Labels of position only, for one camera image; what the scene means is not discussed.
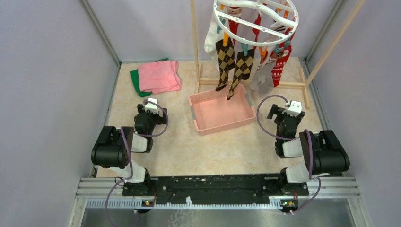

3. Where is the red christmas sock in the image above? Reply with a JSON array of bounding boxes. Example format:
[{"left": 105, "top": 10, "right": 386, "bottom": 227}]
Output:
[{"left": 270, "top": 34, "right": 293, "bottom": 88}]

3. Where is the brown argyle sock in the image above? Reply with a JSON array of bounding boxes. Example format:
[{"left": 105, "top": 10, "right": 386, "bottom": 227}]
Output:
[
  {"left": 215, "top": 38, "right": 235, "bottom": 91},
  {"left": 227, "top": 49, "right": 255, "bottom": 100}
]

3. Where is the white sock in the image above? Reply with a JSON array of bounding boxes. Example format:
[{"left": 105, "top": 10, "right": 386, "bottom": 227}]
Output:
[{"left": 204, "top": 15, "right": 224, "bottom": 67}]

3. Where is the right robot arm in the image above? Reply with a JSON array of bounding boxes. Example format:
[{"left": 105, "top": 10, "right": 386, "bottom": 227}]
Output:
[{"left": 267, "top": 104, "right": 350, "bottom": 195}]

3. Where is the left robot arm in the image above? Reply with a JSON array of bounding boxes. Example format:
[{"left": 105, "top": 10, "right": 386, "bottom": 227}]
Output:
[{"left": 91, "top": 101, "right": 169, "bottom": 195}]

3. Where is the white round sock hanger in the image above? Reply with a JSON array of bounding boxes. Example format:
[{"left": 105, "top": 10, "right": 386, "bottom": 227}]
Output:
[{"left": 213, "top": 0, "right": 300, "bottom": 48}]

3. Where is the wooden drying rack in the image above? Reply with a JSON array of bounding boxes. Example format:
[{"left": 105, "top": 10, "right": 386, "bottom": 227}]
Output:
[{"left": 190, "top": 0, "right": 367, "bottom": 110}]

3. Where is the pink folded cloth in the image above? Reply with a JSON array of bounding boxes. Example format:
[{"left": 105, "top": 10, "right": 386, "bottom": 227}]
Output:
[{"left": 138, "top": 60, "right": 182, "bottom": 94}]

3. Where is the green folded cloth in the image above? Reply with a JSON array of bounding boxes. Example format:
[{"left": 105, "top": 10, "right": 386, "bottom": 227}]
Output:
[{"left": 130, "top": 69, "right": 168, "bottom": 97}]

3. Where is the grey sock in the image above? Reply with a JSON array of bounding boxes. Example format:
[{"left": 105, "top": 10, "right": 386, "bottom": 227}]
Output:
[{"left": 250, "top": 61, "right": 276, "bottom": 95}]

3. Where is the pink plastic basket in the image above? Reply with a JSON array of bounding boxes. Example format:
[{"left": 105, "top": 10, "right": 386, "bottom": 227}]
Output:
[{"left": 189, "top": 84, "right": 256, "bottom": 136}]

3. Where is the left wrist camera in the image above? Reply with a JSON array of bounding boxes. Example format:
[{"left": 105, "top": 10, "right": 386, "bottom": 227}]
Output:
[{"left": 144, "top": 98, "right": 159, "bottom": 114}]

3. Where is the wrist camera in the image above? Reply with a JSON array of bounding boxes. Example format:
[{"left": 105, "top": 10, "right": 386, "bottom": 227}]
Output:
[
  {"left": 144, "top": 98, "right": 159, "bottom": 114},
  {"left": 282, "top": 100, "right": 302, "bottom": 117}
]

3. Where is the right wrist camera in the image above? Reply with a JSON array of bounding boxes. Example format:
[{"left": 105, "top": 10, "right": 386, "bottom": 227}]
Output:
[{"left": 282, "top": 100, "right": 302, "bottom": 117}]

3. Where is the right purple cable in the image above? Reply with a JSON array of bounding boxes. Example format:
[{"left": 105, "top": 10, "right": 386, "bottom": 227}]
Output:
[{"left": 256, "top": 95, "right": 322, "bottom": 216}]

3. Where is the purple cable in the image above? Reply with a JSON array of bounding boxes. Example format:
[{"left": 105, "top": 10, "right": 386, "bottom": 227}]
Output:
[
  {"left": 105, "top": 101, "right": 170, "bottom": 227},
  {"left": 256, "top": 95, "right": 322, "bottom": 216}
]

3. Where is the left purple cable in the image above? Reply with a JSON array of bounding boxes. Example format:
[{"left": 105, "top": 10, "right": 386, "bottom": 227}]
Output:
[{"left": 105, "top": 101, "right": 170, "bottom": 227}]

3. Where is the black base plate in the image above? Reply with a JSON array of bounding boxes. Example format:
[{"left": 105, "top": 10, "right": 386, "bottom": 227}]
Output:
[{"left": 122, "top": 173, "right": 309, "bottom": 196}]

